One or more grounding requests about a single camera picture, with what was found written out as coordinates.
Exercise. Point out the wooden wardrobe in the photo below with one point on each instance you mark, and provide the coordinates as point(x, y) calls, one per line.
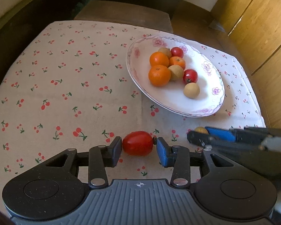
point(260, 28)

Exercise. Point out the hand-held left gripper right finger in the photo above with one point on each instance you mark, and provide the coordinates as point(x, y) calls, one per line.
point(162, 155)

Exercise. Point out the white floral plate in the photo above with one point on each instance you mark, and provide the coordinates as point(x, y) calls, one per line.
point(201, 103)

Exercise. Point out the red plum tomato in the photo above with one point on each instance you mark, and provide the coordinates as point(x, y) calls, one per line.
point(137, 143)
point(190, 76)

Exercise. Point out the small round red tomato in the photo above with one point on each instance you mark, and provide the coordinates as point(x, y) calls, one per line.
point(177, 52)

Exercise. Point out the cherry print tablecloth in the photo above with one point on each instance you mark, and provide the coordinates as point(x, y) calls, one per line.
point(60, 75)

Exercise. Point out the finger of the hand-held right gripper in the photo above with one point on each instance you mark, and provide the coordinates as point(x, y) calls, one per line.
point(199, 138)
point(221, 134)

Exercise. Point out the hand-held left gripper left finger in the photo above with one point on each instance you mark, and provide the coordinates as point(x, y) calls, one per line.
point(117, 151)

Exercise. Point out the small orange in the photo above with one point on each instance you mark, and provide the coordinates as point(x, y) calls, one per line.
point(178, 63)

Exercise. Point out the brown stool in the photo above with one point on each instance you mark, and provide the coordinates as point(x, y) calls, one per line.
point(121, 14)

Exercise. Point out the tan longan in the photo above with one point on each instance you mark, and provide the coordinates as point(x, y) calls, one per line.
point(164, 51)
point(201, 130)
point(176, 73)
point(191, 90)

